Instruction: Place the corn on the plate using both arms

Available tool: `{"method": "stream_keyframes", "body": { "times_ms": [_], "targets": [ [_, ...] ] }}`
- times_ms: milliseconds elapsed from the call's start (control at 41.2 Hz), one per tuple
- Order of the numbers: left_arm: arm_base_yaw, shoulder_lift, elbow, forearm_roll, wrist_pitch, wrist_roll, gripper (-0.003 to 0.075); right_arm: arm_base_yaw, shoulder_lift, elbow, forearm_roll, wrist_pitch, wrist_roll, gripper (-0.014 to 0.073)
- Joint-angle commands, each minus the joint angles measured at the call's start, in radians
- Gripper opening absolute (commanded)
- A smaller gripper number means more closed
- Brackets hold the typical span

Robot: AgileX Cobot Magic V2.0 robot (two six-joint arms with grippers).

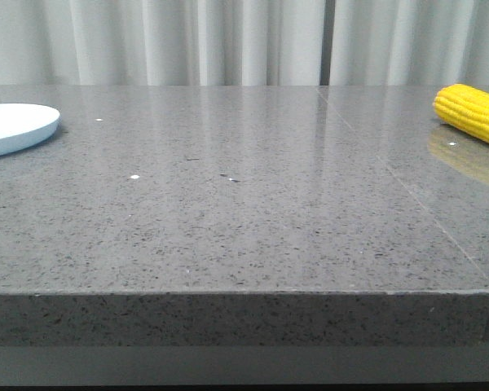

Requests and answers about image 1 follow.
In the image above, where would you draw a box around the yellow corn cob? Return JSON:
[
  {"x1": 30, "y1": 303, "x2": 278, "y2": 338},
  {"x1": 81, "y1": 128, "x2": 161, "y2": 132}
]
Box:
[{"x1": 433, "y1": 84, "x2": 489, "y2": 144}]

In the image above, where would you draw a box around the white pleated curtain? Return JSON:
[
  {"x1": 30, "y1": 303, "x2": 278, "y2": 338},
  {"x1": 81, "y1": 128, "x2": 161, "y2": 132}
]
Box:
[{"x1": 0, "y1": 1, "x2": 489, "y2": 86}]

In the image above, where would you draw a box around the light blue round plate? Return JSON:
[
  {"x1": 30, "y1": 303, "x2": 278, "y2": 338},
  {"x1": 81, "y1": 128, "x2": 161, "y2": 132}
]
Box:
[{"x1": 0, "y1": 103, "x2": 60, "y2": 156}]

